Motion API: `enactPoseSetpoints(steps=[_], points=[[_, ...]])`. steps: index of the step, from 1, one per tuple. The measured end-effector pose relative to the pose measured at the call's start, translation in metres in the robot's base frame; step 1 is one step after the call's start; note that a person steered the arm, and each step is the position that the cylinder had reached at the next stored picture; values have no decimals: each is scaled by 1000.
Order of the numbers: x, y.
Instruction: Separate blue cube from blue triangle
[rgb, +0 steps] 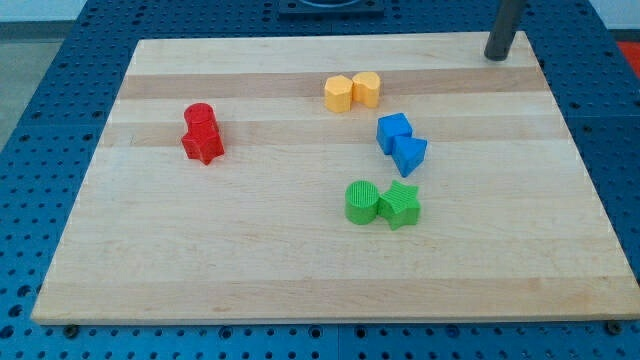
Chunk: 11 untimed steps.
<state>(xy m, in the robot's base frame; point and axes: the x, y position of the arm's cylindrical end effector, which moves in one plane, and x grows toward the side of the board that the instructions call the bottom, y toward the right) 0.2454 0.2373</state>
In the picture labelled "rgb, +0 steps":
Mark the blue cube block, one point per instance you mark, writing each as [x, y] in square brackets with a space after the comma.
[389, 127]

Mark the blue triangle block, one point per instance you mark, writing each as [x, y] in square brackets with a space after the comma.
[408, 153]

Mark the green cylinder block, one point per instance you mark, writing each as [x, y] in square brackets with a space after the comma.
[361, 202]

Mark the wooden board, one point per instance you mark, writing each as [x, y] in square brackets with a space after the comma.
[511, 227]

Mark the green star block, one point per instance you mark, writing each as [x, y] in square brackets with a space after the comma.
[399, 205]

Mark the yellow hexagon block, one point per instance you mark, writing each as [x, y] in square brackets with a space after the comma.
[338, 94]

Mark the yellow heart block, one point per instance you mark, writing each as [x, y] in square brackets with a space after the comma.
[366, 88]

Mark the red star block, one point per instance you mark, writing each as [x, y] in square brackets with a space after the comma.
[202, 142]

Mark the red cylinder block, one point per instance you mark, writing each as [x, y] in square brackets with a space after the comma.
[200, 118]

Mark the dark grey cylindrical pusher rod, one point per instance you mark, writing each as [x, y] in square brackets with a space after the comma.
[503, 32]

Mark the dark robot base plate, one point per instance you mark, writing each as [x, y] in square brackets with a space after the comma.
[298, 8]

